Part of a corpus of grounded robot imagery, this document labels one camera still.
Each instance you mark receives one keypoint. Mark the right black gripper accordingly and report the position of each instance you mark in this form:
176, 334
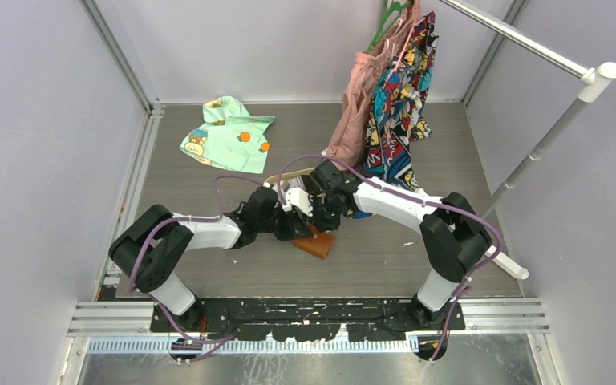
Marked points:
318, 223

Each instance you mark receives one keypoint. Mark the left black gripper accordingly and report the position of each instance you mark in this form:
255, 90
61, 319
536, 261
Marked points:
291, 224

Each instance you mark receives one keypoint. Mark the beige oval card tray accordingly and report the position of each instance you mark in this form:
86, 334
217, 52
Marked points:
288, 180

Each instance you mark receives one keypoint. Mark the brown leather card holder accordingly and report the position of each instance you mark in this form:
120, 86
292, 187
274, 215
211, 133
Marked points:
319, 244

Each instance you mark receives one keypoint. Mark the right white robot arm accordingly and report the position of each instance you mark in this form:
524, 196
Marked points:
453, 237

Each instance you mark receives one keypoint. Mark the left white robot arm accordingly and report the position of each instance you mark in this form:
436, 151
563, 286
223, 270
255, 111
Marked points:
150, 249

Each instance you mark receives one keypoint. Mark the pink hanging garment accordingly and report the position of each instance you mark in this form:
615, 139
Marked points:
347, 141

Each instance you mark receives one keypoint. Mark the green cartoon child shirt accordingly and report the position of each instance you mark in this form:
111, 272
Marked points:
230, 137

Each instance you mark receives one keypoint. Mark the colourful comic print garment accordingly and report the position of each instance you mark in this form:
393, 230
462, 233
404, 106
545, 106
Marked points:
395, 117

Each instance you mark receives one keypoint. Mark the green clothes hanger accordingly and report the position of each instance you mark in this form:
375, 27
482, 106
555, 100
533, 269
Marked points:
392, 10

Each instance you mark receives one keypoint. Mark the white metal clothes rack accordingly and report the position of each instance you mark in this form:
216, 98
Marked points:
560, 220

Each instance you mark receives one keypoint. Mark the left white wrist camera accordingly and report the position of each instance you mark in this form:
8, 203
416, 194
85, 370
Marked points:
298, 198

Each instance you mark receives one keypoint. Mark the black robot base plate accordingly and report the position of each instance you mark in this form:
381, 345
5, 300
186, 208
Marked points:
315, 319

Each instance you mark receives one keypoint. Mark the slotted aluminium rail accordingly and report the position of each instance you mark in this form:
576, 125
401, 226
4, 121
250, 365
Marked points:
168, 345

